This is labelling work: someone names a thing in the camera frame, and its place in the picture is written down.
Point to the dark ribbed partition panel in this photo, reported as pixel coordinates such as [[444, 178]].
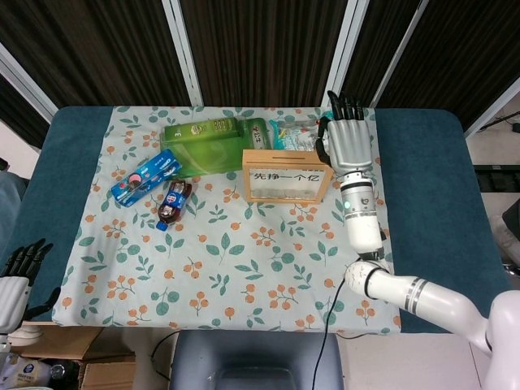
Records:
[[264, 48], [378, 40], [101, 48], [467, 48]]

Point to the small Pepsi cola bottle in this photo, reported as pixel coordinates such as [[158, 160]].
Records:
[[174, 201]]

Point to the silver teal snack bag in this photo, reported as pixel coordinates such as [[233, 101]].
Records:
[[296, 136]]

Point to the white partition frame post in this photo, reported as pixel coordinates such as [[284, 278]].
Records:
[[493, 107], [402, 50], [28, 81], [185, 53], [343, 53]]

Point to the blue Oreo cookie box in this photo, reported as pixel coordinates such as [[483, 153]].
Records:
[[146, 176]]

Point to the closed cardboard box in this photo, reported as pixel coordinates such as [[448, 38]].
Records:
[[109, 375]]

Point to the green tea packet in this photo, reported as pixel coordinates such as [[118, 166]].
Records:
[[256, 132]]

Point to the teal blue table cover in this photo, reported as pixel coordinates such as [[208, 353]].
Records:
[[426, 183]]

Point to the wooden coin box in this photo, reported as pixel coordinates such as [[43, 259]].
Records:
[[284, 156]]

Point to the large green box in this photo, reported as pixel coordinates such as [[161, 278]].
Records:
[[203, 152]]

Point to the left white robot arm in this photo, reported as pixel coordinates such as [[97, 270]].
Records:
[[24, 335]]

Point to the floral leaf tablecloth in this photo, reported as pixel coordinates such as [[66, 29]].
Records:
[[227, 276]]

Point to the white bag blue logo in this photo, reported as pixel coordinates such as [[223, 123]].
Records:
[[30, 375]]

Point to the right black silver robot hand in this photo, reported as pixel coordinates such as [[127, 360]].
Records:
[[349, 142]]

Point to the open cardboard box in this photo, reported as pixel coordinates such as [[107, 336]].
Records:
[[69, 341]]

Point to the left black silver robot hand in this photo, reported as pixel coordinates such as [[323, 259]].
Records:
[[12, 302]]

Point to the blue grey chair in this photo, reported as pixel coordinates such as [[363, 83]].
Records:
[[10, 203]]

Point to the dark grey seat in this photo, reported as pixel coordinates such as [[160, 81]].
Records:
[[256, 361]]

